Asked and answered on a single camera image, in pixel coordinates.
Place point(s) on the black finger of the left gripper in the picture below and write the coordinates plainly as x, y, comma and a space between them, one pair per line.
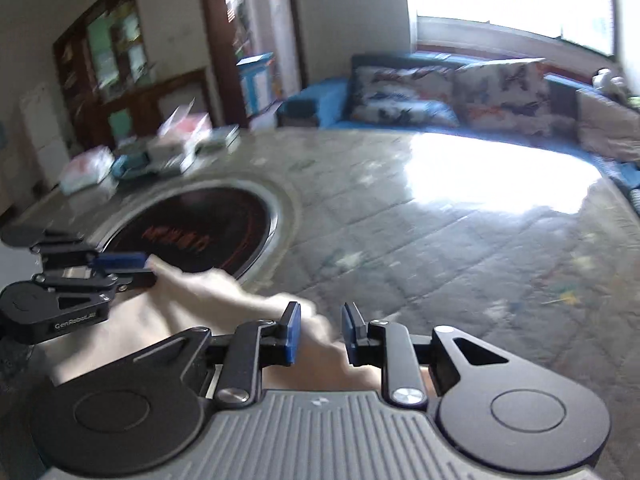
130, 279

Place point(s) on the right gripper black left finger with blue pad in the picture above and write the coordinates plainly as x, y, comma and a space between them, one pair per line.
253, 346

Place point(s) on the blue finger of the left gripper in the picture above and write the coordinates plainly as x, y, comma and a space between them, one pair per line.
119, 260

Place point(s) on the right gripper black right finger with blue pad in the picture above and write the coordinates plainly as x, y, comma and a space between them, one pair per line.
393, 350

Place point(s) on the cream sweatshirt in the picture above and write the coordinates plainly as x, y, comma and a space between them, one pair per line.
214, 300

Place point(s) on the pink white tissue pack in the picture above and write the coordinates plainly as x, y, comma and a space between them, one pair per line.
86, 169

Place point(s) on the teal black brush device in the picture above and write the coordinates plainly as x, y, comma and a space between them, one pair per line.
128, 167

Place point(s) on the round black induction cooktop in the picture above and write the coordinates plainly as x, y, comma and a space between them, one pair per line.
239, 223

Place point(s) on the white flat box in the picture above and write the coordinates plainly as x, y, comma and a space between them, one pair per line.
170, 157

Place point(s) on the white refrigerator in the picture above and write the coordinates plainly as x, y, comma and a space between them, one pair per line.
44, 133

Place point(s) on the pink tissue box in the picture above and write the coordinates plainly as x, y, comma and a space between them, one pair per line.
184, 127

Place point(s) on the dark wooden cabinet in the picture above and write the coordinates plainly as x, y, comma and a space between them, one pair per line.
112, 91

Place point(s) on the grey quilted star table cover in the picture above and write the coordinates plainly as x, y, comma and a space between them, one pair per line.
534, 251

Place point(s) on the blue white small cabinet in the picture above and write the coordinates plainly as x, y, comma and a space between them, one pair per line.
256, 78

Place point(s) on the left butterfly pillow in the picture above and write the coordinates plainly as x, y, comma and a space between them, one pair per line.
403, 97

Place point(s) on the butterfly pillow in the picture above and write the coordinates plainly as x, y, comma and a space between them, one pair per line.
403, 97
504, 95

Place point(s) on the right butterfly pillow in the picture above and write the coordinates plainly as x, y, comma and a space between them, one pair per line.
504, 95

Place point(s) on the blue corner sofa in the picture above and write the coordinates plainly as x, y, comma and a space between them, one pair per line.
327, 105

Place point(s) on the grey plain cushion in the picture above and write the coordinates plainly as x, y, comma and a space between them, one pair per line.
607, 128

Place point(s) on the panda plush toy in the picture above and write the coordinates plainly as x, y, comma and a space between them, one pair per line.
610, 84

